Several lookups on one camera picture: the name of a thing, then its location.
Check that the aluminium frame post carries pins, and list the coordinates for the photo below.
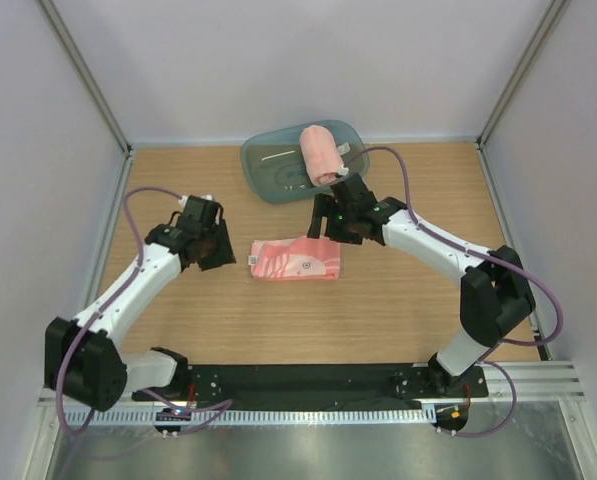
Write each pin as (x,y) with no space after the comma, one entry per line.
(530,54)
(84,73)

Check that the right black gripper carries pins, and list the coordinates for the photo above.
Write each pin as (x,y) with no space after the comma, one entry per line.
(325,206)

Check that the long pink towel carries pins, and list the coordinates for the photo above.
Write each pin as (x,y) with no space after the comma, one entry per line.
(323,162)

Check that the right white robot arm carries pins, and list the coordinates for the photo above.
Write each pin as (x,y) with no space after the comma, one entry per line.
(494,293)

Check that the teal translucent plastic bin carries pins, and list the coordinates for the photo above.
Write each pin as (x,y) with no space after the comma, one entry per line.
(274,167)

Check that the left aluminium frame post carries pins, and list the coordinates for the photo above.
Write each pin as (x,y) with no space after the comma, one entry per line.
(84,73)

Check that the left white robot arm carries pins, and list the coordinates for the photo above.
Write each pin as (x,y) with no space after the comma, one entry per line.
(83,358)

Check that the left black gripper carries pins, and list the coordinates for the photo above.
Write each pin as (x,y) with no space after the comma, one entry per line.
(224,255)

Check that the slotted white cable duct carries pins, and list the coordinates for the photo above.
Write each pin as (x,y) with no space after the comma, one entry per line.
(159,416)

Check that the right aluminium frame post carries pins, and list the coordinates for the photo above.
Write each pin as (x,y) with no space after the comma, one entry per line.
(530,54)

